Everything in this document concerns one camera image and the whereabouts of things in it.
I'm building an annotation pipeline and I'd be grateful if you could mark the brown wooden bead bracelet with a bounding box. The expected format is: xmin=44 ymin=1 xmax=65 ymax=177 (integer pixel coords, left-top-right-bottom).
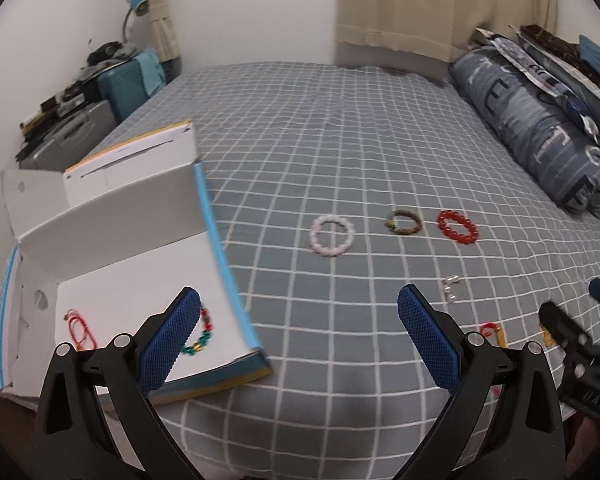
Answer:
xmin=384 ymin=207 xmax=424 ymax=236

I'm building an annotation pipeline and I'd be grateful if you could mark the beige tied curtain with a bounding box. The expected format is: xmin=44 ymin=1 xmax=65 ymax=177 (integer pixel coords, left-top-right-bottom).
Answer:
xmin=148 ymin=0 xmax=181 ymax=62

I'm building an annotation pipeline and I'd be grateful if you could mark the pink white bead bracelet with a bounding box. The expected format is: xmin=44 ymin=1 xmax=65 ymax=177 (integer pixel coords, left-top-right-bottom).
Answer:
xmin=308 ymin=212 xmax=357 ymax=258

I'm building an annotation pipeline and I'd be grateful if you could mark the multicolour glass bead bracelet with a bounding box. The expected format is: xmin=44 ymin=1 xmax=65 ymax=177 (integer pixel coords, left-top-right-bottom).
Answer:
xmin=179 ymin=308 xmax=216 ymax=358

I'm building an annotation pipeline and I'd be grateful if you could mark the red bead bracelet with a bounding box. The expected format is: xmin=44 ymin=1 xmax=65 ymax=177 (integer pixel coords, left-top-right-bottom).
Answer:
xmin=436 ymin=209 xmax=480 ymax=246

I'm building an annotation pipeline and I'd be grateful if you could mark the folded patterned duvet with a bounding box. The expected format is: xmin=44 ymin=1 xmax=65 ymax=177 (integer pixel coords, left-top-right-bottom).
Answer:
xmin=476 ymin=27 xmax=600 ymax=147

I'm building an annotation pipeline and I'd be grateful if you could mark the teal suitcase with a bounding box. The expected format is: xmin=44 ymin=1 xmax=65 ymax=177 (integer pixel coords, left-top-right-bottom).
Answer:
xmin=96 ymin=58 xmax=149 ymax=124

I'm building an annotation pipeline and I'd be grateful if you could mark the white pearl bead string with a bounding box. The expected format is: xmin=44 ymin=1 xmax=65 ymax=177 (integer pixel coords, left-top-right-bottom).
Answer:
xmin=442 ymin=274 xmax=463 ymax=305

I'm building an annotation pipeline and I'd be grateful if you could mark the person's right hand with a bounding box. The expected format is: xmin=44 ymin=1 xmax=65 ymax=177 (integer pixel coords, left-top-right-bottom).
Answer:
xmin=565 ymin=412 xmax=600 ymax=479

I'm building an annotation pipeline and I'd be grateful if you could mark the beige window curtain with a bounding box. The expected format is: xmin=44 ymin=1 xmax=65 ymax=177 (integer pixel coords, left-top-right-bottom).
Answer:
xmin=335 ymin=0 xmax=558 ymax=62

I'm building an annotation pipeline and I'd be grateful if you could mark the red cord wooden bar bracelet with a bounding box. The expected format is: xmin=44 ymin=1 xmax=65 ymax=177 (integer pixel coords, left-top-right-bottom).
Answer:
xmin=478 ymin=320 xmax=508 ymax=350

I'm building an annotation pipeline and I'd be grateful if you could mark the white cardboard box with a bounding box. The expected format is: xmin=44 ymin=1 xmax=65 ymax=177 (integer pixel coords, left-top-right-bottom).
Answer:
xmin=0 ymin=122 xmax=272 ymax=403

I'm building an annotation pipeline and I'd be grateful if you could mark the grey checked bed sheet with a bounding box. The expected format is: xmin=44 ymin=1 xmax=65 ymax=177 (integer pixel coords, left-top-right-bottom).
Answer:
xmin=109 ymin=63 xmax=600 ymax=479

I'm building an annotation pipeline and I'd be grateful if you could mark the grey hard suitcase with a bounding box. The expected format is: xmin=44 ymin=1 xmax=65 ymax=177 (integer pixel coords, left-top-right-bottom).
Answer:
xmin=17 ymin=101 xmax=117 ymax=171

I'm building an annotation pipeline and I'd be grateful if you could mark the blue desk lamp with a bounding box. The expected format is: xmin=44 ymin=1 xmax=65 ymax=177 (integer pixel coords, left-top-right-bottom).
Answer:
xmin=122 ymin=0 xmax=149 ymax=42

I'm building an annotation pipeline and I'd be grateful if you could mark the teal cloth on suitcase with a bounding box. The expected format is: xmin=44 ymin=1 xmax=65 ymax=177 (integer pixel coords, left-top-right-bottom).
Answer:
xmin=134 ymin=49 xmax=166 ymax=98

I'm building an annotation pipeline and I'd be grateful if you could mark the blue grey patterned pillow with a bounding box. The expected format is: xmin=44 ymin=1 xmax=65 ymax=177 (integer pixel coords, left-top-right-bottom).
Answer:
xmin=450 ymin=47 xmax=600 ymax=219

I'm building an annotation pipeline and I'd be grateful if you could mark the thin red string bracelet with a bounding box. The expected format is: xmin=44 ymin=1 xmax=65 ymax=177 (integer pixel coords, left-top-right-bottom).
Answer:
xmin=62 ymin=308 xmax=100 ymax=351

